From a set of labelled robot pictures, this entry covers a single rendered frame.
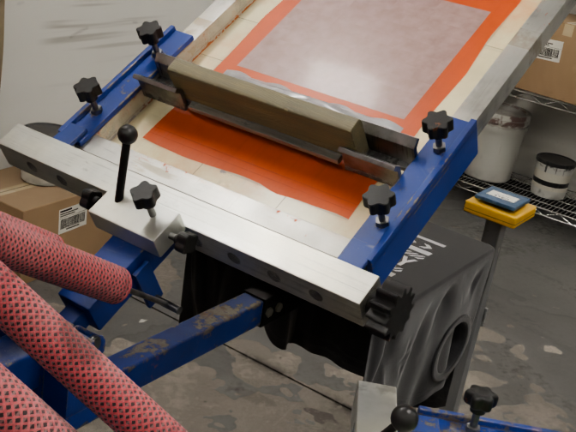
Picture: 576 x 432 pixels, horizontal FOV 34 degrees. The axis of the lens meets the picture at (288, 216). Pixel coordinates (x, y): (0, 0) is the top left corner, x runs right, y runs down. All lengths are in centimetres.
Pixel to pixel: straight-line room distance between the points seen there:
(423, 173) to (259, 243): 27
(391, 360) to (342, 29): 60
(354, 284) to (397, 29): 63
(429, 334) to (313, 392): 135
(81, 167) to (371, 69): 51
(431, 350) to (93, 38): 254
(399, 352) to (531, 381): 186
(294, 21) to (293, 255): 63
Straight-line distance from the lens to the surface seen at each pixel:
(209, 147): 155
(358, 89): 159
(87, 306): 127
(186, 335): 150
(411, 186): 135
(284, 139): 147
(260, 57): 169
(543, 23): 163
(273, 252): 125
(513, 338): 383
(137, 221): 130
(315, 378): 324
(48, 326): 97
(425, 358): 188
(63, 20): 392
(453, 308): 189
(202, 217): 132
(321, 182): 144
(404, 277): 175
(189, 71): 153
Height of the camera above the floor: 166
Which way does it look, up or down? 22 degrees down
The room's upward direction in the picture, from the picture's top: 10 degrees clockwise
